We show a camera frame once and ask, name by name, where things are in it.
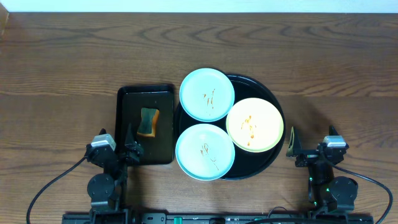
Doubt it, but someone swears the orange green scrub sponge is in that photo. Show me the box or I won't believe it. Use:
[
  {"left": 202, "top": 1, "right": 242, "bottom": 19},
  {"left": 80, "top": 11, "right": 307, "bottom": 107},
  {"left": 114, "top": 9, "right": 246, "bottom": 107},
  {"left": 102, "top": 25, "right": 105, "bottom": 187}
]
[{"left": 137, "top": 108, "right": 160, "bottom": 138}]

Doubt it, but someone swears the yellow plate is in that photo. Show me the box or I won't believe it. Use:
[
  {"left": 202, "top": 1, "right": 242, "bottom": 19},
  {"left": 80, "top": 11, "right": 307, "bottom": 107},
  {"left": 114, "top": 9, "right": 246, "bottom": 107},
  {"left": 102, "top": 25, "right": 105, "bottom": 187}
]
[{"left": 226, "top": 98, "right": 284, "bottom": 153}]

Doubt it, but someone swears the light blue plate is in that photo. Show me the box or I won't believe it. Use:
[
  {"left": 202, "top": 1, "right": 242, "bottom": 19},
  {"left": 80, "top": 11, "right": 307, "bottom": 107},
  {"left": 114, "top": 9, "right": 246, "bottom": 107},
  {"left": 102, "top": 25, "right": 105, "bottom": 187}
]
[
  {"left": 179, "top": 68, "right": 235, "bottom": 123},
  {"left": 175, "top": 124, "right": 235, "bottom": 181}
]

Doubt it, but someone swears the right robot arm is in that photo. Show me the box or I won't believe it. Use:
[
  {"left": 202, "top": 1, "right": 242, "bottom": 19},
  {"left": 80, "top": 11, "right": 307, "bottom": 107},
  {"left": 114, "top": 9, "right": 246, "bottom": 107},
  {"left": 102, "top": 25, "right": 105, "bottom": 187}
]
[{"left": 286, "top": 126, "right": 358, "bottom": 218}]

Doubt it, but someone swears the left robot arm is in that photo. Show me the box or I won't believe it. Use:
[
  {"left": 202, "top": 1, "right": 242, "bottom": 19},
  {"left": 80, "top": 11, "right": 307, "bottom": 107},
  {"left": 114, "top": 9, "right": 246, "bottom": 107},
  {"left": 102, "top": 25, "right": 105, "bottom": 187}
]
[{"left": 85, "top": 126, "right": 144, "bottom": 213}]

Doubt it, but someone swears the rectangular black water tray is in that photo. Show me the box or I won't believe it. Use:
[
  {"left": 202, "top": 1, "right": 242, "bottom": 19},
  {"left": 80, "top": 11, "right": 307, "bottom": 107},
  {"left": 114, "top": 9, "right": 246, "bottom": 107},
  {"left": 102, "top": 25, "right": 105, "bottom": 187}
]
[{"left": 114, "top": 85, "right": 174, "bottom": 165}]

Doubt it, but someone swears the round black tray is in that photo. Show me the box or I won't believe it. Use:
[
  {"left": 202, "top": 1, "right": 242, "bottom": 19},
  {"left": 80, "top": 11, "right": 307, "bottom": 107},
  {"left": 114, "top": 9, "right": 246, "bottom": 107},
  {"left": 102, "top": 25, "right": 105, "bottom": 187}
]
[{"left": 174, "top": 74, "right": 285, "bottom": 180}]

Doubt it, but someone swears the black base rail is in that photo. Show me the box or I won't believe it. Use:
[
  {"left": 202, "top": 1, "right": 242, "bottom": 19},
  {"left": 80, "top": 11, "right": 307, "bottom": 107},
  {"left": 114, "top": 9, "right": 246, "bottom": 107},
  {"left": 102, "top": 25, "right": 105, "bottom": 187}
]
[{"left": 61, "top": 211, "right": 374, "bottom": 224}]

